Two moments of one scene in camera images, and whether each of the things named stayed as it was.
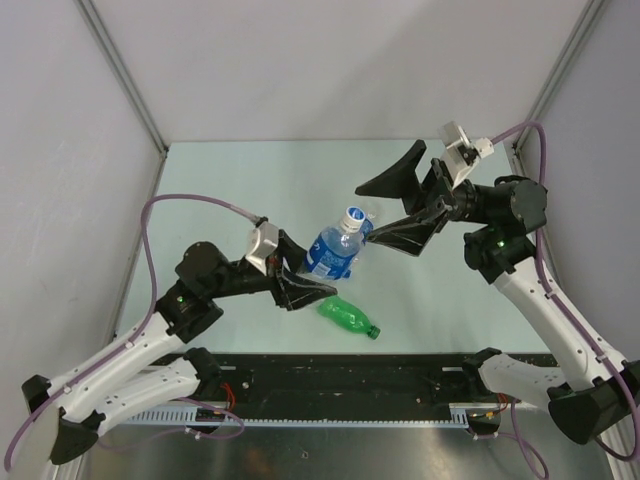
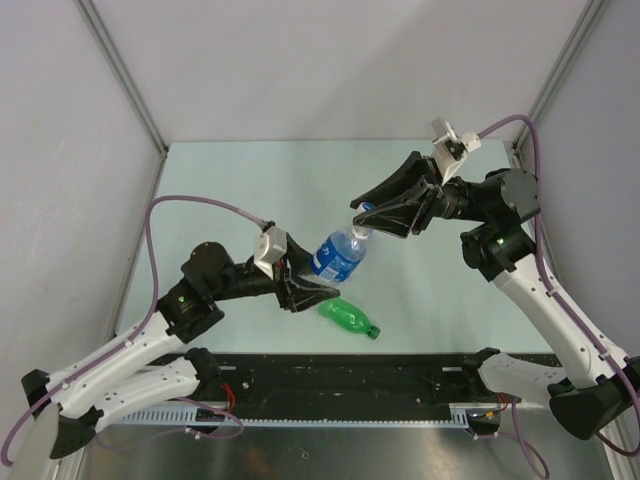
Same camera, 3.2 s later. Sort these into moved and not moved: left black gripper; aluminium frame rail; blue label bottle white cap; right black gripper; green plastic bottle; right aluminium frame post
Moved: blue label bottle white cap; right black gripper
Not moved: left black gripper; green plastic bottle; aluminium frame rail; right aluminium frame post
